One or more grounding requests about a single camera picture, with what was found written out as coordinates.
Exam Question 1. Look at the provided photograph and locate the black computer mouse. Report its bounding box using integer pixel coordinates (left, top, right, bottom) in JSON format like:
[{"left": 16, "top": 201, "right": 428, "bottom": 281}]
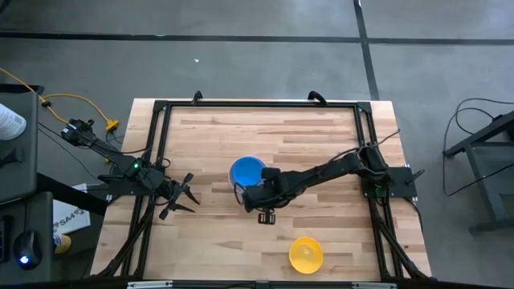
[{"left": 12, "top": 230, "right": 43, "bottom": 271}]

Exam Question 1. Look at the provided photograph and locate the yellow extension cable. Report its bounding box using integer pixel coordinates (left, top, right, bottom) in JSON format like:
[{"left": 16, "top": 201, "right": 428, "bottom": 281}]
[{"left": 0, "top": 67, "right": 120, "bottom": 132}]

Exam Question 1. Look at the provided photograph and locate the yellow plastic bowl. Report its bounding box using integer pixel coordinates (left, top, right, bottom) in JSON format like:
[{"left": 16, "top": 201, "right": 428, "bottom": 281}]
[{"left": 288, "top": 236, "right": 324, "bottom": 276}]

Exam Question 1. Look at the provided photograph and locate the dark grey equipment case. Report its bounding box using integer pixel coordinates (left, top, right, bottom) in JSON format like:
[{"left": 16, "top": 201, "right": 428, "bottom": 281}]
[{"left": 0, "top": 83, "right": 40, "bottom": 204}]

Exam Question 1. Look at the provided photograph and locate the white printed cardboard box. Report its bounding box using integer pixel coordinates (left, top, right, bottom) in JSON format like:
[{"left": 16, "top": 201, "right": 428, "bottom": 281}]
[{"left": 52, "top": 183, "right": 92, "bottom": 235}]

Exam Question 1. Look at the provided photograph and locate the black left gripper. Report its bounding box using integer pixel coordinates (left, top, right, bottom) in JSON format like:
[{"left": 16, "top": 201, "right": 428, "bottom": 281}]
[{"left": 153, "top": 172, "right": 202, "bottom": 222}]

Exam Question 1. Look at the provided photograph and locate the black floor cable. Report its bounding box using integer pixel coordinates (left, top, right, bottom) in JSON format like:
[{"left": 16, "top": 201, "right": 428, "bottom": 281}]
[{"left": 442, "top": 96, "right": 514, "bottom": 198}]

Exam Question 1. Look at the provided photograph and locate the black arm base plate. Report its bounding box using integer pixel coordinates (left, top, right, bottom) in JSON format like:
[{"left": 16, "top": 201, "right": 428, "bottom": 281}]
[{"left": 361, "top": 165, "right": 419, "bottom": 200}]

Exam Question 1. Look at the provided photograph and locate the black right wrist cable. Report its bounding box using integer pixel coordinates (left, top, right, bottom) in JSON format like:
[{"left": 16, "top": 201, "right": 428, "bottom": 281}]
[{"left": 233, "top": 181, "right": 247, "bottom": 207}]

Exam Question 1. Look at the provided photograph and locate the white labelled bottle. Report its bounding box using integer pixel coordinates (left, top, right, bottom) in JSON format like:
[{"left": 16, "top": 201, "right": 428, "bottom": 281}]
[{"left": 0, "top": 103, "right": 27, "bottom": 142}]

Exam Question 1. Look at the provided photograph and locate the dark desk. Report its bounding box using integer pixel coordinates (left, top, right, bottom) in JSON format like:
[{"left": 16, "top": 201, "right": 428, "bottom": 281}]
[{"left": 0, "top": 191, "right": 54, "bottom": 284}]

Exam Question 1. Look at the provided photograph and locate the large white bowl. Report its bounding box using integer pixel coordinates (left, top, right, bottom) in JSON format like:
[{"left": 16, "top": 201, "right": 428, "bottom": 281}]
[{"left": 227, "top": 154, "right": 268, "bottom": 192}]

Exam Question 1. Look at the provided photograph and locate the black metal stand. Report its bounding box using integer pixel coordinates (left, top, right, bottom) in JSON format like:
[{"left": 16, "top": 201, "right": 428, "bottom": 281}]
[{"left": 442, "top": 109, "right": 514, "bottom": 236}]

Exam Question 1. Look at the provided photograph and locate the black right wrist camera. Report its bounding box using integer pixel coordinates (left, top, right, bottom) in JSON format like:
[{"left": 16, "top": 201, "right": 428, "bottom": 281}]
[{"left": 242, "top": 184, "right": 264, "bottom": 214}]

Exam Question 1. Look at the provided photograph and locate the yellow and blue object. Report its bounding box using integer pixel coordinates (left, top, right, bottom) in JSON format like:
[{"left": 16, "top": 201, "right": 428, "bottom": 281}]
[{"left": 53, "top": 233, "right": 73, "bottom": 255}]

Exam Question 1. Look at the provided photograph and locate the black table frame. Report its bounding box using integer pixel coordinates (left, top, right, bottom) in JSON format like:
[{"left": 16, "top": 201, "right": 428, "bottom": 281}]
[{"left": 89, "top": 99, "right": 433, "bottom": 283}]

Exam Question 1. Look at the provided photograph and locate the blue plastic bowl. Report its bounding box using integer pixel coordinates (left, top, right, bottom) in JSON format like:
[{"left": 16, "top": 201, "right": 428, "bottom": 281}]
[{"left": 230, "top": 156, "right": 267, "bottom": 189}]

